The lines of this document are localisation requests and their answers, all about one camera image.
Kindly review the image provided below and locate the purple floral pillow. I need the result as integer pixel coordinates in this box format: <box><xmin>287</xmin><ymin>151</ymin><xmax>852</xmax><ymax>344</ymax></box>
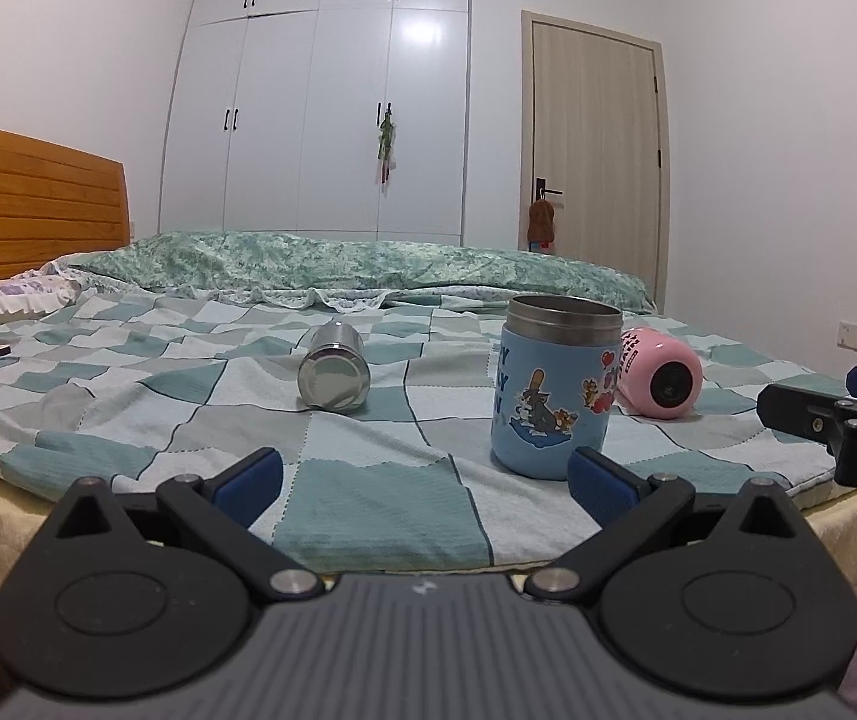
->
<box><xmin>0</xmin><ymin>274</ymin><xmax>83</xmax><ymax>335</ymax></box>

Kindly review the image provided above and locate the brown plush toy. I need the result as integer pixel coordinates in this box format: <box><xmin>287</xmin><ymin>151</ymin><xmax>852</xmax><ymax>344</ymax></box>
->
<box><xmin>526</xmin><ymin>199</ymin><xmax>558</xmax><ymax>254</ymax></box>

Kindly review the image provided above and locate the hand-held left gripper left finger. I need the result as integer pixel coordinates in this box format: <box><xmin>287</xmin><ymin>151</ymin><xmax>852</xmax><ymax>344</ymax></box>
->
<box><xmin>32</xmin><ymin>447</ymin><xmax>325</xmax><ymax>605</ymax></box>

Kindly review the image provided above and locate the green checked blanket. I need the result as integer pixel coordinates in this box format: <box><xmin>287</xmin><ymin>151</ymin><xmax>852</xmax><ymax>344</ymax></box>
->
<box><xmin>0</xmin><ymin>289</ymin><xmax>857</xmax><ymax>571</ymax></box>

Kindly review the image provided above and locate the wooden headboard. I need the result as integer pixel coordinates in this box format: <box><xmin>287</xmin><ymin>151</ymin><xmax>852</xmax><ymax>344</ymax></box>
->
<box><xmin>0</xmin><ymin>118</ymin><xmax>134</xmax><ymax>288</ymax></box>

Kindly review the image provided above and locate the blue cartoon sticker cup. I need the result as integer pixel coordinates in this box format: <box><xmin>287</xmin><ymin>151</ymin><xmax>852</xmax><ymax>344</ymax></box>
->
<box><xmin>490</xmin><ymin>294</ymin><xmax>625</xmax><ymax>481</ymax></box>

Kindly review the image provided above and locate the green hanging ornament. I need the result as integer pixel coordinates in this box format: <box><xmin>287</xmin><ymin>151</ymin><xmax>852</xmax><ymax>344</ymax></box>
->
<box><xmin>375</xmin><ymin>108</ymin><xmax>400</xmax><ymax>185</ymax></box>

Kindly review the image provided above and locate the green floral quilt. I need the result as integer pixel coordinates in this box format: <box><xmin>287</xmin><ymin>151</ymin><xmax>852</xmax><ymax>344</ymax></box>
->
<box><xmin>61</xmin><ymin>230</ymin><xmax>658</xmax><ymax>314</ymax></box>

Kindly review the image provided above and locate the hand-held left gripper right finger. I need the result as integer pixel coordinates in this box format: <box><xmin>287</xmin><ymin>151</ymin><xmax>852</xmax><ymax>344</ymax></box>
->
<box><xmin>525</xmin><ymin>446</ymin><xmax>824</xmax><ymax>605</ymax></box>

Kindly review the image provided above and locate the beige wooden door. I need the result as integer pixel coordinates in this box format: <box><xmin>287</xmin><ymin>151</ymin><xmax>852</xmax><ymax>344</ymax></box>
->
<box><xmin>520</xmin><ymin>10</ymin><xmax>672</xmax><ymax>313</ymax></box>

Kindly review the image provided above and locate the stainless steel cup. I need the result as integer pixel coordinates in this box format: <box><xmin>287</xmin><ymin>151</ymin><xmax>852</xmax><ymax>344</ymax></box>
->
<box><xmin>297</xmin><ymin>319</ymin><xmax>373</xmax><ymax>413</ymax></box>

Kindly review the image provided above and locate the white wardrobe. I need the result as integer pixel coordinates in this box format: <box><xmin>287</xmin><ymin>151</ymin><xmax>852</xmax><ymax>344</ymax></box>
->
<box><xmin>157</xmin><ymin>0</ymin><xmax>473</xmax><ymax>245</ymax></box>

